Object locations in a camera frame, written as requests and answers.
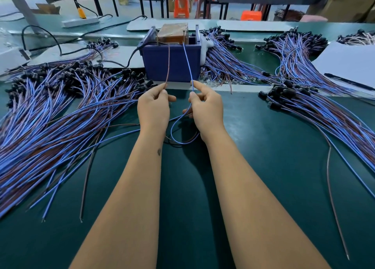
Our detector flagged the person's right forearm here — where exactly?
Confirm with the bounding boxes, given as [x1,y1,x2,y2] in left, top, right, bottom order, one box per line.
[205,134,332,269]

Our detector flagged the stack of large cardboard boxes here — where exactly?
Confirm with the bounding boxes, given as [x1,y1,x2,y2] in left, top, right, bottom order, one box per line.
[319,0,375,23]

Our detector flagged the loose grey wire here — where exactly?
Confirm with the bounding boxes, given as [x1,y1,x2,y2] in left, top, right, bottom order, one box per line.
[80,146,100,223]

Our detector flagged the grey metal pole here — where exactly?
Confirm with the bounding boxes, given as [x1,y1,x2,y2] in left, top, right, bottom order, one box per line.
[5,0,42,26]

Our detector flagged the white paper sheet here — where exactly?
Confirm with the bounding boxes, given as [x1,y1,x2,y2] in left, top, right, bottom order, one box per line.
[312,41,375,91]

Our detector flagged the brown cardboard block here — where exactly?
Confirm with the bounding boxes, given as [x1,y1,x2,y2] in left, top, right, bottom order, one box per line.
[157,22,189,45]

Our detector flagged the person's left forearm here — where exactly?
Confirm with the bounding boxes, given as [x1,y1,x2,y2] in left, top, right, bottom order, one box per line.
[69,131,168,269]

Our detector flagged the white power strip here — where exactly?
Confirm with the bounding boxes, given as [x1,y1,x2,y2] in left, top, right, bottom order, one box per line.
[61,16,100,29]

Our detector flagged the blue brown plug cable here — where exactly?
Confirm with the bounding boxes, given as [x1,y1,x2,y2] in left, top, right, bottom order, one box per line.
[164,42,201,146]

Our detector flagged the black pen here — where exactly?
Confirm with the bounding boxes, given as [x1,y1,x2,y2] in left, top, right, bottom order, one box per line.
[324,73,375,92]

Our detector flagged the pink plastic stool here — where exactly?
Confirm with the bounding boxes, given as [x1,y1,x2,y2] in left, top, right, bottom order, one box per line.
[300,15,329,23]

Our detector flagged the blue plastic tester box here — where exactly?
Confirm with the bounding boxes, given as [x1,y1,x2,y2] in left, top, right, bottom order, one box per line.
[141,24,205,83]

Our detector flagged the black power cable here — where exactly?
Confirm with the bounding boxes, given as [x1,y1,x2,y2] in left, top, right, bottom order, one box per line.
[21,15,147,57]

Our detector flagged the white flat mat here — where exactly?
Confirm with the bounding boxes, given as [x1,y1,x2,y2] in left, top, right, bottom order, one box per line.
[30,43,144,69]
[127,18,218,32]
[218,20,295,33]

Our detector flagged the open cardboard box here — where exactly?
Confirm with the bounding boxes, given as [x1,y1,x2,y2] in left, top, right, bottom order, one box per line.
[34,3,61,15]

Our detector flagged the white plastic device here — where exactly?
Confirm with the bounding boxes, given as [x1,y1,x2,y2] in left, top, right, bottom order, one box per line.
[0,46,31,72]

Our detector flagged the orange plastic stool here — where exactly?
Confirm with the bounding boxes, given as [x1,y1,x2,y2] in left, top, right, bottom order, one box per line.
[173,0,191,19]
[241,10,263,22]

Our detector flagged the person's left hand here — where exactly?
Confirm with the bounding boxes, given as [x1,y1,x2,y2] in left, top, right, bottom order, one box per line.
[137,82,177,139]

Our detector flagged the person's right hand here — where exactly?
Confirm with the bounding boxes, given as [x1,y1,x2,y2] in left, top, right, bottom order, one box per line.
[183,80,226,142]

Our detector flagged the pile of wired lamps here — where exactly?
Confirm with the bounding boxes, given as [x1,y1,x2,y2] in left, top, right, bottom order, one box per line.
[0,58,177,223]
[258,81,375,261]

